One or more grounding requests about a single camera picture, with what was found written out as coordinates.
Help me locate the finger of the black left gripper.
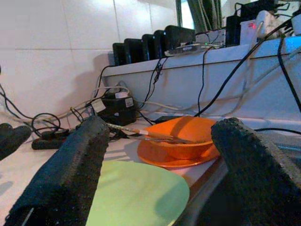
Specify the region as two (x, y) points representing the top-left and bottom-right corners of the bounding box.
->
(0, 122), (13, 134)
(0, 126), (32, 161)

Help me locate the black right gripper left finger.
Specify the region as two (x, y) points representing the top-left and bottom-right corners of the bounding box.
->
(4, 115), (111, 226)

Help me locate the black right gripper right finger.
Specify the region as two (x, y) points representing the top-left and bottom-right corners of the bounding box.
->
(211, 117), (301, 226)

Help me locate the orange bowl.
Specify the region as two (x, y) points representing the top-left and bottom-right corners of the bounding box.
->
(143, 116), (218, 160)

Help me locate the black power strip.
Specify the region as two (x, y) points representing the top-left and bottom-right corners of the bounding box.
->
(31, 130), (71, 151)

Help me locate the green plate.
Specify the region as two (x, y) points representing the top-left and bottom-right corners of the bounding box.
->
(86, 161), (190, 226)

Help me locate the wooden chopstick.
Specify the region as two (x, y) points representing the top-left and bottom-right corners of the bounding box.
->
(138, 135), (207, 145)
(107, 123), (200, 144)

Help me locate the black labelled power adapter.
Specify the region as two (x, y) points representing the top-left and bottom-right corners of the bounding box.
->
(97, 92), (139, 127)

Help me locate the orange plate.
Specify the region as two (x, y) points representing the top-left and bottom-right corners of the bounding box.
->
(137, 138), (221, 169)

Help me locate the black charger box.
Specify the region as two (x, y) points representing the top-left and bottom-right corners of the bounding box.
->
(124, 38), (144, 64)
(112, 42), (127, 66)
(142, 34), (156, 61)
(154, 30), (166, 59)
(164, 25), (196, 51)

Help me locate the white box red light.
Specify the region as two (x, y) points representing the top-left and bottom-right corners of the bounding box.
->
(239, 20), (259, 45)

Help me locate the flat silver device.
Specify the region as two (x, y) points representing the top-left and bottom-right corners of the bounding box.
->
(164, 42), (216, 57)

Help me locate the tall black adapter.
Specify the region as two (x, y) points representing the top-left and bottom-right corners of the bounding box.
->
(225, 15), (242, 47)

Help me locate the white power adapter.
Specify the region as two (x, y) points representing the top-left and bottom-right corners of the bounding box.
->
(255, 9), (286, 40)

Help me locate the black electronic device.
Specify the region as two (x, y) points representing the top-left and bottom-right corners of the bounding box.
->
(235, 0), (279, 17)

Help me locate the grey green curtain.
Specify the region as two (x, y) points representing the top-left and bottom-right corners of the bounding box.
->
(175, 0), (223, 32)

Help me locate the white cable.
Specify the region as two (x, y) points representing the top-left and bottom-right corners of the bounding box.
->
(137, 100), (186, 112)
(90, 81), (132, 99)

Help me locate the thick black cable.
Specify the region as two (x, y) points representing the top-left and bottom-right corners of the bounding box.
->
(194, 18), (293, 118)

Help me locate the thin black cable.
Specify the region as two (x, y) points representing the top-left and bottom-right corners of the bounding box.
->
(197, 46), (214, 115)

